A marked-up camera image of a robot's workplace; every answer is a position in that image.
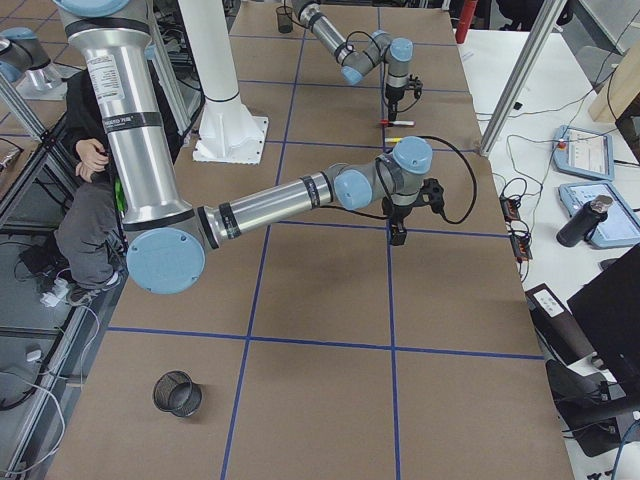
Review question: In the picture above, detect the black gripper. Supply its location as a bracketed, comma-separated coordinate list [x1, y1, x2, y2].
[382, 198, 423, 246]
[385, 87, 403, 120]

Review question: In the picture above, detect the red white marker pen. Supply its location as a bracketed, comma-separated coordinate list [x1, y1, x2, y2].
[380, 119, 416, 127]

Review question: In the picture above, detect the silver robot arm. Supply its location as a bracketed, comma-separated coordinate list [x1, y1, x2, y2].
[291, 1, 423, 121]
[57, 1, 433, 294]

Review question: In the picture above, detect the person's bare hand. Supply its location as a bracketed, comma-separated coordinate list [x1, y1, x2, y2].
[75, 138, 109, 183]

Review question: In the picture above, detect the orange usb hub upper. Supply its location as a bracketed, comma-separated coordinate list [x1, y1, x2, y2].
[500, 197, 521, 222]

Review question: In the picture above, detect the orange usb hub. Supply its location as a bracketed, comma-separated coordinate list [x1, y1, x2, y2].
[500, 197, 521, 222]
[510, 235, 532, 263]

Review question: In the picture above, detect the orange usb hub lower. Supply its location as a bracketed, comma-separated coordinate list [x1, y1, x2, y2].
[510, 235, 532, 263]

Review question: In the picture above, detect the red fire extinguisher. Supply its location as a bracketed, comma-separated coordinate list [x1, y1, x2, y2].
[455, 0, 477, 45]

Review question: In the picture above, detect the black mesh pen cup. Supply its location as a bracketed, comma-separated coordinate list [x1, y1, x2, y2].
[152, 370, 203, 418]
[276, 5, 293, 34]

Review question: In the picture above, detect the black box white label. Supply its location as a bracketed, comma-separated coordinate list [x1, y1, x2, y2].
[525, 283, 597, 365]

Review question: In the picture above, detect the black water bottle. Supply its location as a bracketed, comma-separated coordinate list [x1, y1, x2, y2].
[556, 195, 614, 247]

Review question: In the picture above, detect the blue teach pendant far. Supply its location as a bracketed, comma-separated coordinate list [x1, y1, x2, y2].
[552, 125, 614, 180]

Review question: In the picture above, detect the blue teach pendant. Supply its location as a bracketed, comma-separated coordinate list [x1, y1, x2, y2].
[552, 125, 614, 180]
[556, 180, 639, 249]

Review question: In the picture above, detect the black computer monitor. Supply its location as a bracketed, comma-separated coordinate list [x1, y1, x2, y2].
[568, 246, 639, 392]

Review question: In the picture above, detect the blue teach pendant near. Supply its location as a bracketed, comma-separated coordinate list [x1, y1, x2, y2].
[556, 180, 639, 249]

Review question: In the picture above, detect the seated person in black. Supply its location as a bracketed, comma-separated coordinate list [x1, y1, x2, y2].
[53, 64, 186, 306]

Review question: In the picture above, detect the white power strip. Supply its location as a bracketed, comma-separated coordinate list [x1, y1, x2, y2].
[40, 278, 69, 308]

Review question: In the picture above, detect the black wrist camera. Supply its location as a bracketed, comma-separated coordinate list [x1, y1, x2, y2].
[405, 74, 423, 100]
[420, 178, 445, 216]

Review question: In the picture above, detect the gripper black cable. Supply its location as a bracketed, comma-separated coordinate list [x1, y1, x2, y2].
[344, 30, 424, 121]
[319, 134, 478, 225]

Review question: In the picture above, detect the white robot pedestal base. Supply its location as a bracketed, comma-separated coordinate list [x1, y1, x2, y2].
[179, 0, 269, 165]

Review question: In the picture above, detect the aluminium frame post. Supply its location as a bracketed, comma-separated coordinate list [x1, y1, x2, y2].
[479, 0, 570, 156]

